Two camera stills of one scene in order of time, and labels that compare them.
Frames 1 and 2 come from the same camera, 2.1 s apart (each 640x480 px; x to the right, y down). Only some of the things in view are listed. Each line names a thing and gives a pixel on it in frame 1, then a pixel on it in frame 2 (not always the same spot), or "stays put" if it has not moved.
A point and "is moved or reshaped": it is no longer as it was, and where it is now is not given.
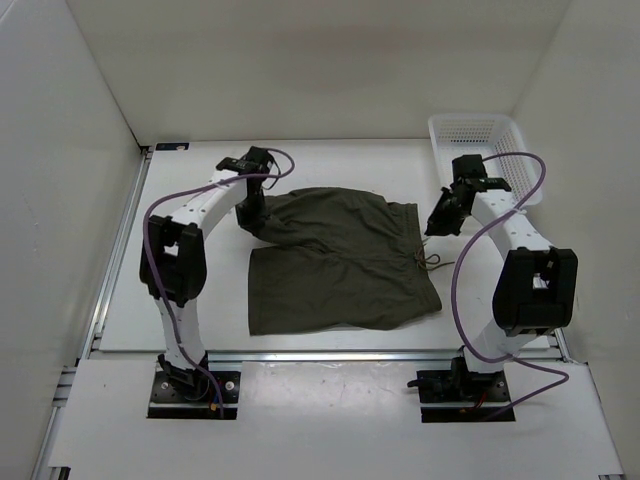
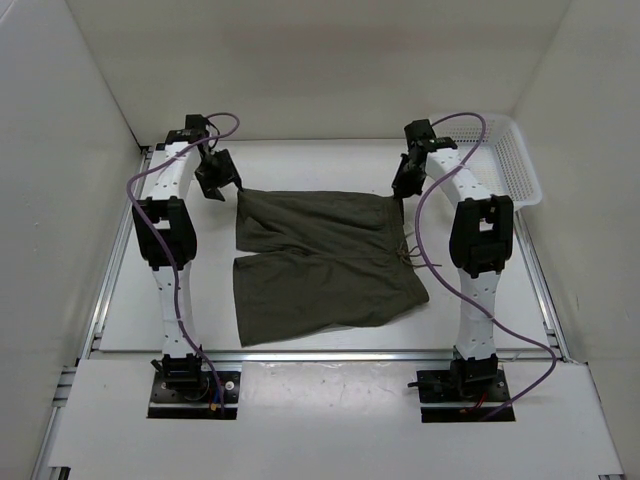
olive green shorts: x=335 y=258 is moved or reshaped
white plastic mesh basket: x=458 y=135 stays put
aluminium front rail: x=335 y=356 stays put
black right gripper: x=437 y=224 → x=401 y=187
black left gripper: x=248 y=222 → x=227 y=175
